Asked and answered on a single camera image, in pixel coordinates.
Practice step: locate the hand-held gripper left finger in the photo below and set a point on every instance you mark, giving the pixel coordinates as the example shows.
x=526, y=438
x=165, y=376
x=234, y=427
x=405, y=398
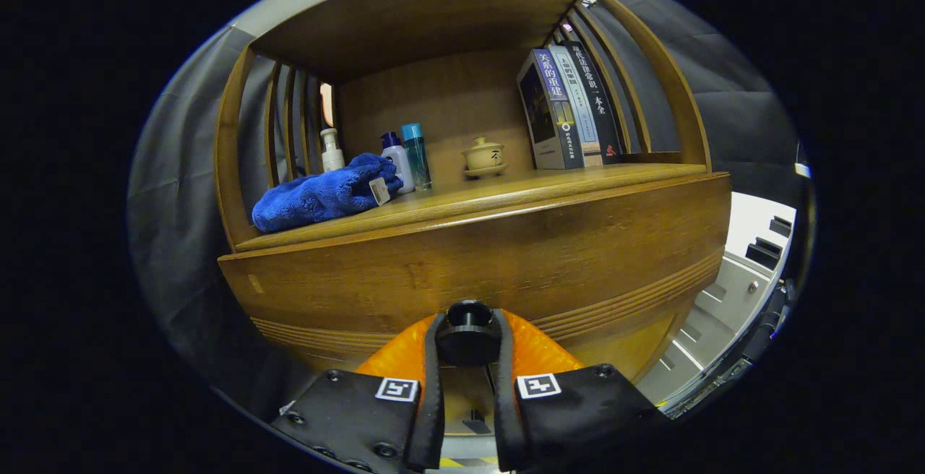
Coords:
x=433, y=416

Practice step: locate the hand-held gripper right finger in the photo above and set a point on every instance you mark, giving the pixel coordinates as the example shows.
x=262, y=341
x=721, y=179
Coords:
x=504, y=416

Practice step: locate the black drawer knob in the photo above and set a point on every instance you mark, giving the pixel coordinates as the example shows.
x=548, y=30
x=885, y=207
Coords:
x=468, y=333

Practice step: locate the wooden drawer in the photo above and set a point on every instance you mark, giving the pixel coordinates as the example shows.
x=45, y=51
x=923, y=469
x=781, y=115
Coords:
x=506, y=257

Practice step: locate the wooden countertop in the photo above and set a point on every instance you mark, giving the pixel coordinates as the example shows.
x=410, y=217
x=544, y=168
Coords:
x=506, y=188

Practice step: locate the white side cabinet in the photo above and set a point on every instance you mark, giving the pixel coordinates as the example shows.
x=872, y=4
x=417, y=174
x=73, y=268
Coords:
x=744, y=214

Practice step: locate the wooden cabinet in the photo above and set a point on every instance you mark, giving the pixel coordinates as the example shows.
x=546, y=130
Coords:
x=448, y=98

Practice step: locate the blue towel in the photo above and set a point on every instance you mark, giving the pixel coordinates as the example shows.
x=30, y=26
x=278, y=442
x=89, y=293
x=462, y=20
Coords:
x=318, y=196

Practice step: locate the white bottle blue cap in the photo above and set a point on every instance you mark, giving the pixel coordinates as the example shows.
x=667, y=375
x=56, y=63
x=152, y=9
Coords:
x=401, y=167

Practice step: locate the teal clear bottle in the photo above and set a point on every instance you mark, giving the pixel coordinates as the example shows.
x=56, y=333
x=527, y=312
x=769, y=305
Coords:
x=417, y=160

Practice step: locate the beige lidded teacup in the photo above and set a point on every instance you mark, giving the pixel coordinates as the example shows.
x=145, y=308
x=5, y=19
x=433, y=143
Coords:
x=483, y=156

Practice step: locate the white pump bottle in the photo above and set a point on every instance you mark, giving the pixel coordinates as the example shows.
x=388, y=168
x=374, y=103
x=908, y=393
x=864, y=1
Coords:
x=332, y=157

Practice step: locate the blue spine book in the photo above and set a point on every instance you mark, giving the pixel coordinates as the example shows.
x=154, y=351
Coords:
x=538, y=109

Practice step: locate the white spine book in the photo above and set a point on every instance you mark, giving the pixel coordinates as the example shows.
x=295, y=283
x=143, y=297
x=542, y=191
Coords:
x=582, y=98

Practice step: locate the black spine book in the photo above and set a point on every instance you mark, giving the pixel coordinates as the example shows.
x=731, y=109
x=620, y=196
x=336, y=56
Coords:
x=600, y=98

